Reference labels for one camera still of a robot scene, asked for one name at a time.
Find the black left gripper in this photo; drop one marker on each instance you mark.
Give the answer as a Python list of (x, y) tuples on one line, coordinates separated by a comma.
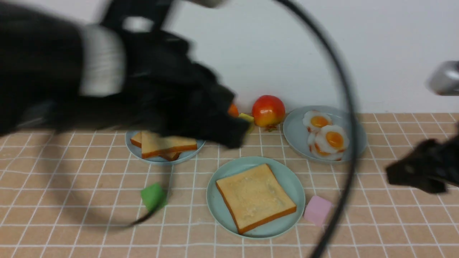
[(176, 96)]

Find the pink cube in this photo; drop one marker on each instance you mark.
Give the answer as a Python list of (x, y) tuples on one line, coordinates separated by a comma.
[(317, 210)]

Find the fried egg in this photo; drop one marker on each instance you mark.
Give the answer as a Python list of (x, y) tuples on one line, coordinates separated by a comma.
[(332, 139), (314, 120), (322, 155)]

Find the green cube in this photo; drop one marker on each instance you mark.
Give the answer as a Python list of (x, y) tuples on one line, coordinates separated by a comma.
[(154, 197)]

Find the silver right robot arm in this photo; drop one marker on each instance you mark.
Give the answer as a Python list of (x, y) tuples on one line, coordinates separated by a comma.
[(445, 79)]

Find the light blue bread plate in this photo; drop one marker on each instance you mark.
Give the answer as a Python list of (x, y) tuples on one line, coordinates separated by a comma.
[(184, 156)]

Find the teal centre plate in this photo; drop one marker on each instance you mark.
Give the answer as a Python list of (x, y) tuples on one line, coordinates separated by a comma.
[(287, 179)]

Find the orange fruit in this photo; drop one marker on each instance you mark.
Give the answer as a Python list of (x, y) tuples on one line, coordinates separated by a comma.
[(233, 110)]

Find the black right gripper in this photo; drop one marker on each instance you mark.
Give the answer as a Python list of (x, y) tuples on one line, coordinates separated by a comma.
[(431, 166)]

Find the yellow cube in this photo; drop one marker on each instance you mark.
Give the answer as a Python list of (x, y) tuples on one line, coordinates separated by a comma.
[(250, 120)]

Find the red apple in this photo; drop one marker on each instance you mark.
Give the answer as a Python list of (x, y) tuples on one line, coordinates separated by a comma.
[(268, 112)]

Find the grey-blue egg plate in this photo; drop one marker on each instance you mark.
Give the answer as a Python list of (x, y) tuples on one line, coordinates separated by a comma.
[(297, 135)]

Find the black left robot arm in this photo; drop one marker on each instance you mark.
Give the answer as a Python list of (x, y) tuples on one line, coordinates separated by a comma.
[(123, 73)]

